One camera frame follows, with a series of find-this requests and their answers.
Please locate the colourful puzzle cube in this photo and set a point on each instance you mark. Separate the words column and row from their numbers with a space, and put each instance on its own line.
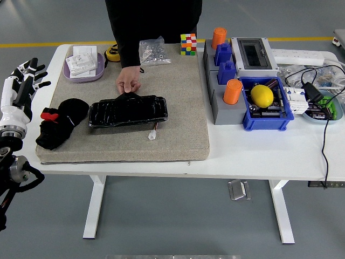
column 188, row 44

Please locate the light blue dish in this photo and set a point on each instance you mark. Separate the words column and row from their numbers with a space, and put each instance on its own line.
column 338, row 108

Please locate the grey distribution box clear lid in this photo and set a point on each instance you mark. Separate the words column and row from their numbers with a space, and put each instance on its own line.
column 253, row 54

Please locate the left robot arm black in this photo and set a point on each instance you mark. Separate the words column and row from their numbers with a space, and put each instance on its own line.
column 13, row 172

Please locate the person's right forearm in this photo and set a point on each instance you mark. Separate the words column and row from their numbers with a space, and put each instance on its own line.
column 129, row 52

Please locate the purple oval tray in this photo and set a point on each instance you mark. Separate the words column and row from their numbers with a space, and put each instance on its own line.
column 99, row 70

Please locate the white table leg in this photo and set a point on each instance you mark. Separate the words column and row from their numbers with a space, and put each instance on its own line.
column 94, row 207
column 283, row 213

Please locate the person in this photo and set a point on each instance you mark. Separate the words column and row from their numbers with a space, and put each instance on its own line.
column 153, row 19

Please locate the grey-brown mat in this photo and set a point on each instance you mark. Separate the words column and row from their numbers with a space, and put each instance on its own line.
column 175, row 108

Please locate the clear bag of small parts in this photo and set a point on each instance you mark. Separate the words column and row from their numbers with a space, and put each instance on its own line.
column 323, row 74

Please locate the white socket module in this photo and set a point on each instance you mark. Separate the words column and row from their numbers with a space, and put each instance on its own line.
column 81, row 64

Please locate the white cart corner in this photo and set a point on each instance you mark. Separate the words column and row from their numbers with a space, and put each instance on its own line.
column 340, row 37

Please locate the person's right hand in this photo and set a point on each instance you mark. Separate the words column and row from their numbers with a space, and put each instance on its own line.
column 128, row 78

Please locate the white flat switch plate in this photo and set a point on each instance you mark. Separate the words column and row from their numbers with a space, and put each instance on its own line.
column 85, row 49

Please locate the green plastic part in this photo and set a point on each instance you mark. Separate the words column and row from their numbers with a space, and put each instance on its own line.
column 332, row 106

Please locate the yellow tape measure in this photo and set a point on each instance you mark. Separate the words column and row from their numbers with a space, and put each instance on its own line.
column 111, row 54

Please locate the dark circuit board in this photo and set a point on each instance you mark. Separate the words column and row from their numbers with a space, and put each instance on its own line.
column 269, row 112

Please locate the dark brown tube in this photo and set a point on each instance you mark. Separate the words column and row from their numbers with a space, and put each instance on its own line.
column 272, row 83

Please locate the black power adapter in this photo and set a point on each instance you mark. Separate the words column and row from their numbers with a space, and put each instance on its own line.
column 312, row 92

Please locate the white circuit breaker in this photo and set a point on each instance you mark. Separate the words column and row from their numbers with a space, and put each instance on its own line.
column 296, row 102

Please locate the blue block peg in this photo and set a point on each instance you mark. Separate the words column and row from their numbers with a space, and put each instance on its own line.
column 223, row 55
column 227, row 74

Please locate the blue plastic bin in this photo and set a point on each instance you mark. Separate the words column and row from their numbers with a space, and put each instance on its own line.
column 266, row 122

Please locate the white power strip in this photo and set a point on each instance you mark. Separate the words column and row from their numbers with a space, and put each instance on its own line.
column 296, row 56

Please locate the clear bag of screws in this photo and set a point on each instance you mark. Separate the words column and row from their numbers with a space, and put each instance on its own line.
column 155, row 52

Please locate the silver metal floor plate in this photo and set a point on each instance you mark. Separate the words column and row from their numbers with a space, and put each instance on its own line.
column 238, row 190

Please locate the yellow lemon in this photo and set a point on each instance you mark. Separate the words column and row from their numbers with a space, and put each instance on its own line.
column 262, row 95

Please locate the orange cylinder peg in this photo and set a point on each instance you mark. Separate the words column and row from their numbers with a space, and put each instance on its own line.
column 219, row 37
column 232, row 91

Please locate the black table control box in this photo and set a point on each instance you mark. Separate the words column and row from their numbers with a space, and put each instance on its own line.
column 334, row 184

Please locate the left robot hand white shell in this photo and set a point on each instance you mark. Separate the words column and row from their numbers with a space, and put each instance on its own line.
column 10, row 113

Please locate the black rag with red patch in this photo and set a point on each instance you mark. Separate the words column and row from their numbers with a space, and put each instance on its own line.
column 67, row 113

